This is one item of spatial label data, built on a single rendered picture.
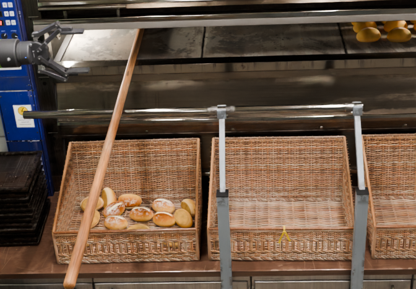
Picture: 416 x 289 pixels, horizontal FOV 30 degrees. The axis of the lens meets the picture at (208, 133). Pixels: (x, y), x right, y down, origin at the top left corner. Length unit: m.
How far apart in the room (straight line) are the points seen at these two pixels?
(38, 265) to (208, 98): 0.94
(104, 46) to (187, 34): 0.36
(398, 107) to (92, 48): 1.29
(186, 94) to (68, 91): 0.49
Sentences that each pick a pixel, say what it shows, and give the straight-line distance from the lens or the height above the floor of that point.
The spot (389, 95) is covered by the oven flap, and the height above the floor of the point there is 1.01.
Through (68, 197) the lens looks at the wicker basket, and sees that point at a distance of 3.23.
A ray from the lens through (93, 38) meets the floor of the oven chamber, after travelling 3.43.
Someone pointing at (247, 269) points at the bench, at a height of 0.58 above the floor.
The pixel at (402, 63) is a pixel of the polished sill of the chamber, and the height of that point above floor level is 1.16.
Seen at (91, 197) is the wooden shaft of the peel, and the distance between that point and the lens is 2.29.
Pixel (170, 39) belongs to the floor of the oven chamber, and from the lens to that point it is 3.34.
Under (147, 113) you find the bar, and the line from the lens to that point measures 2.79.
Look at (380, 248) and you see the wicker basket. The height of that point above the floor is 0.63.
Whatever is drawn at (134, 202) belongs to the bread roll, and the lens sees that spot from 3.26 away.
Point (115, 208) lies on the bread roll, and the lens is 3.22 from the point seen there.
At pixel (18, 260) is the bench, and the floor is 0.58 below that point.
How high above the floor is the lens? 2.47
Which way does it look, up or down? 30 degrees down
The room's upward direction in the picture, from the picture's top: 3 degrees counter-clockwise
